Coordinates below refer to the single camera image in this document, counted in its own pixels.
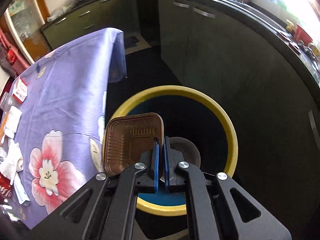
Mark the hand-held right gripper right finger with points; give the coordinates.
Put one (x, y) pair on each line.
(167, 165)

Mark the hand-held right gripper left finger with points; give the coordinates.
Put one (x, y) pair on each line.
(156, 165)

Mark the brown plastic food tray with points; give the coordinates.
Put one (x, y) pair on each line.
(125, 142)

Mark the yellow-rimmed dark trash bin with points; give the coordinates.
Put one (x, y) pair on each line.
(226, 130)

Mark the clear plastic bottle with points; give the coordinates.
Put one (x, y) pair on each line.
(7, 102)

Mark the purple floral tablecloth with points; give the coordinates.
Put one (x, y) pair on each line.
(70, 92)

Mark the green cabinet run with doors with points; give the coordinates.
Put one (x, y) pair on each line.
(225, 55)

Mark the pale blue white wrapper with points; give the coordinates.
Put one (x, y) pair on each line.
(22, 192)

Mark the red soda can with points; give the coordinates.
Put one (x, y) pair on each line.
(4, 187)

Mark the red and white cigarette box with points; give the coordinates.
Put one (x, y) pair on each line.
(20, 90)

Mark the green cabinet run with drawers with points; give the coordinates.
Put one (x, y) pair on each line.
(75, 22)

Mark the black kitchen countertop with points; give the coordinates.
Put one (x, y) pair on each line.
(262, 17)

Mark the red checkered apron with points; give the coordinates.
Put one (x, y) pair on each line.
(8, 55)

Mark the small yellow item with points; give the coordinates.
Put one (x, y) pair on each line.
(290, 25)

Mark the red container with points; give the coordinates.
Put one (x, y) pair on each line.
(302, 33)

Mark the glass door with wooden frame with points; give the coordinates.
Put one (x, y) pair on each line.
(25, 17)

